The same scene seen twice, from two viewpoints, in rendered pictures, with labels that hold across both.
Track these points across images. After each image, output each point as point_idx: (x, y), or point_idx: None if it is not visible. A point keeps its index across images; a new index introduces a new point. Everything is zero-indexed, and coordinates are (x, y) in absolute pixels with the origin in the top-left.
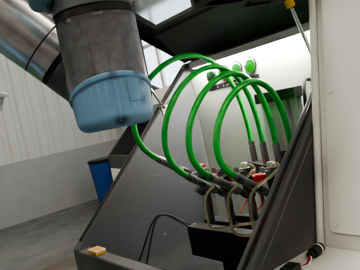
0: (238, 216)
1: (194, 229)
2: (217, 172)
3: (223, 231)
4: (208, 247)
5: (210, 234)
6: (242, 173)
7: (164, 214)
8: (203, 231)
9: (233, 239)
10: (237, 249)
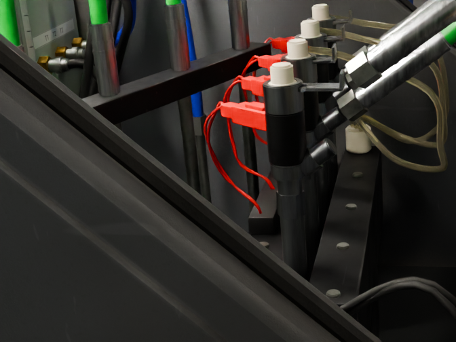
0: (276, 215)
1: (361, 286)
2: (311, 68)
3: (364, 220)
4: (367, 309)
5: (367, 258)
6: (327, 45)
7: (408, 277)
8: (364, 267)
9: (372, 219)
10: (374, 242)
